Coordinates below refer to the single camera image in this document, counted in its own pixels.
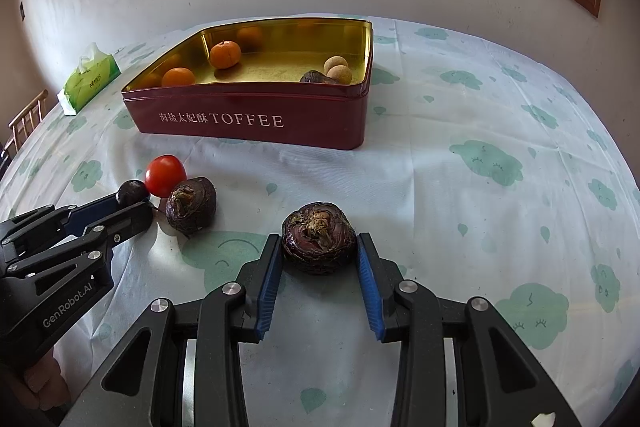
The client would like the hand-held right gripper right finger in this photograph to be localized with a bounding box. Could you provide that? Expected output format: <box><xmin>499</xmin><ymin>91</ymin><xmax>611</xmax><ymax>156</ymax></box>
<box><xmin>356</xmin><ymin>232</ymin><xmax>583</xmax><ymax>427</ymax></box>

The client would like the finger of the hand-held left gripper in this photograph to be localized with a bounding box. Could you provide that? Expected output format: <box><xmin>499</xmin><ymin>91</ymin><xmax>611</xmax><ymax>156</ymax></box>
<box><xmin>5</xmin><ymin>202</ymin><xmax>153</xmax><ymax>278</ymax></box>
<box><xmin>0</xmin><ymin>194</ymin><xmax>123</xmax><ymax>253</ymax></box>

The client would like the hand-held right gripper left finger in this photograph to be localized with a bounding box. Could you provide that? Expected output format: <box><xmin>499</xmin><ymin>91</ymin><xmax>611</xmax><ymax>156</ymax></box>
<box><xmin>60</xmin><ymin>234</ymin><xmax>283</xmax><ymax>427</ymax></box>

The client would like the small dark round fruit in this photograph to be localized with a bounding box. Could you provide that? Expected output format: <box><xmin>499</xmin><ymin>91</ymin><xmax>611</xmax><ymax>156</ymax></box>
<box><xmin>116</xmin><ymin>180</ymin><xmax>150</xmax><ymax>206</ymax></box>

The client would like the dark water chestnut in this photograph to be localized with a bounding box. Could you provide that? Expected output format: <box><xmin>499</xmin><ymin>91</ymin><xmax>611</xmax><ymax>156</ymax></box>
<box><xmin>281</xmin><ymin>202</ymin><xmax>358</xmax><ymax>275</ymax></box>
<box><xmin>299</xmin><ymin>70</ymin><xmax>341</xmax><ymax>84</ymax></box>
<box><xmin>165</xmin><ymin>177</ymin><xmax>218</xmax><ymax>235</ymax></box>

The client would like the red and gold tin box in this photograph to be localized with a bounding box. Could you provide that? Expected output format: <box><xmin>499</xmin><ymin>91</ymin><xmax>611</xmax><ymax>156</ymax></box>
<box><xmin>121</xmin><ymin>18</ymin><xmax>374</xmax><ymax>151</ymax></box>

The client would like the dimpled orange mandarin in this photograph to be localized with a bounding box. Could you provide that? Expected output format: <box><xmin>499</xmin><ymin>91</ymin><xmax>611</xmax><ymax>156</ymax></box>
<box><xmin>209</xmin><ymin>40</ymin><xmax>242</xmax><ymax>70</ymax></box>

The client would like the person's left hand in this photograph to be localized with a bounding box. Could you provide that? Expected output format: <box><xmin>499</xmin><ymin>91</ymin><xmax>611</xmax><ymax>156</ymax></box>
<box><xmin>0</xmin><ymin>346</ymin><xmax>71</xmax><ymax>410</ymax></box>

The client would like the red tomato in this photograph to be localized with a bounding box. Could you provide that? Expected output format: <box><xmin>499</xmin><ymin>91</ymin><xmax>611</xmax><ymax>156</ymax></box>
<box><xmin>145</xmin><ymin>155</ymin><xmax>188</xmax><ymax>198</ymax></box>

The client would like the wooden chair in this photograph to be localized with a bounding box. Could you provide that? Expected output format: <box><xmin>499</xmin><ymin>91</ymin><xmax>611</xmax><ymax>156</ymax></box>
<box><xmin>0</xmin><ymin>89</ymin><xmax>50</xmax><ymax>168</ymax></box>

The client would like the green tissue pack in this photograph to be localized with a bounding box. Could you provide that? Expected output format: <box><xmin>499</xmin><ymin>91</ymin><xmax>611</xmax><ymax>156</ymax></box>
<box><xmin>56</xmin><ymin>43</ymin><xmax>122</xmax><ymax>115</ymax></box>

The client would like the white cloud print tablecloth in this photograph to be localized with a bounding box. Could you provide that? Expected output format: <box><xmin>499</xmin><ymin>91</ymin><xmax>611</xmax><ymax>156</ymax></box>
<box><xmin>0</xmin><ymin>13</ymin><xmax>640</xmax><ymax>427</ymax></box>

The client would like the smooth orange kumquat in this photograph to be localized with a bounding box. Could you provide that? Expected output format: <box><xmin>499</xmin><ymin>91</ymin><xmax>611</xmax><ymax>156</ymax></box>
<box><xmin>161</xmin><ymin>67</ymin><xmax>197</xmax><ymax>88</ymax></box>

